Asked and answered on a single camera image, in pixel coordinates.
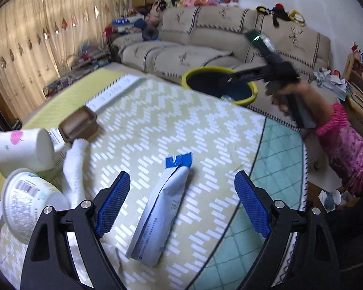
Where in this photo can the black waste bin yellow rim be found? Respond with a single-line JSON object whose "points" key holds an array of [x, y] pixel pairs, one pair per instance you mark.
{"points": [[205, 81]]}

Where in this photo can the blue white plush cushion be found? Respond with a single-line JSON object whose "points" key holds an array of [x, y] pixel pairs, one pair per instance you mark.
{"points": [[124, 21]]}

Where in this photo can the silver blue pouch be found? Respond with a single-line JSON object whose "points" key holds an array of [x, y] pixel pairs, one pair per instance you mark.
{"points": [[163, 211]]}

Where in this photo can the beige embroidered curtain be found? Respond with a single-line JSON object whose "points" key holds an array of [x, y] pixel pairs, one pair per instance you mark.
{"points": [[15, 51], [84, 15]]}

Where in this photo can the person's right hand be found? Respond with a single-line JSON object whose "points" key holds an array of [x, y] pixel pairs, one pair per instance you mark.
{"points": [[279, 96]]}

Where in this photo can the low glass table with books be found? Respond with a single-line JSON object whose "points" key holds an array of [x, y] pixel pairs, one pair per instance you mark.
{"points": [[78, 63]]}

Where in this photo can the white sock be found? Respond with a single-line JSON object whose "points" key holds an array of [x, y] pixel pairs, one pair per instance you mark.
{"points": [[74, 172]]}

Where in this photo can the dark round cushion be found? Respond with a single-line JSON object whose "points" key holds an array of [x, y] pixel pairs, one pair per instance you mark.
{"points": [[149, 33]]}

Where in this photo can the black plush toy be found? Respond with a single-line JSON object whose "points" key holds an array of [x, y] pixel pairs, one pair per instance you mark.
{"points": [[278, 15]]}

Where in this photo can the white paper cup pink print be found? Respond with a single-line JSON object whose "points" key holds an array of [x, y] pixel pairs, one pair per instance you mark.
{"points": [[21, 148]]}

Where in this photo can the white yogurt tub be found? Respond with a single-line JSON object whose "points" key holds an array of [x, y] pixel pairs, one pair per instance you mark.
{"points": [[27, 199]]}

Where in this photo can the brown plastic tray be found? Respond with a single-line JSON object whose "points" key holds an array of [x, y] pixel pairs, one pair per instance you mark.
{"points": [[78, 123]]}

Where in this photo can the white barcode package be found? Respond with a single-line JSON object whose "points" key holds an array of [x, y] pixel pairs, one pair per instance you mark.
{"points": [[57, 139]]}

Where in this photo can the blue white mug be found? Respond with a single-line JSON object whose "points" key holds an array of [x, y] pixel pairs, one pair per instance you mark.
{"points": [[332, 201]]}

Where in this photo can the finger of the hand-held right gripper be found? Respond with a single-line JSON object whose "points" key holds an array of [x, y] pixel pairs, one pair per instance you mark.
{"points": [[248, 75]]}

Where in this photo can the person's pink patterned clothing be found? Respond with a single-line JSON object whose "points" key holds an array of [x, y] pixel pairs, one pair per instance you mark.
{"points": [[341, 148]]}

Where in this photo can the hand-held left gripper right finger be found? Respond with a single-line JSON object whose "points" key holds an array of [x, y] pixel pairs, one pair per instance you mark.
{"points": [[251, 205]]}

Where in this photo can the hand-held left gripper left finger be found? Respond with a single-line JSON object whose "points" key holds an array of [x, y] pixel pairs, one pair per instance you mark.
{"points": [[113, 205]]}

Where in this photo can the pile of papers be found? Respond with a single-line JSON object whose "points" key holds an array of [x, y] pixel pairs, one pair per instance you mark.
{"points": [[329, 81]]}

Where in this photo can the green chevron tablecloth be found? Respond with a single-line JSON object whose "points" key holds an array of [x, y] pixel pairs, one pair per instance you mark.
{"points": [[184, 127]]}

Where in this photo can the beige sofa with covers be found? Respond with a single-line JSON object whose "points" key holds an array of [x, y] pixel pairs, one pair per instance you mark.
{"points": [[199, 42]]}

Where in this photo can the wooden toy shelf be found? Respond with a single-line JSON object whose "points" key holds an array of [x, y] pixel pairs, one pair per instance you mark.
{"points": [[355, 66]]}

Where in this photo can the person's right forearm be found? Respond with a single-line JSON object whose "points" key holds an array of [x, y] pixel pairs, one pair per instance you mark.
{"points": [[317, 105]]}

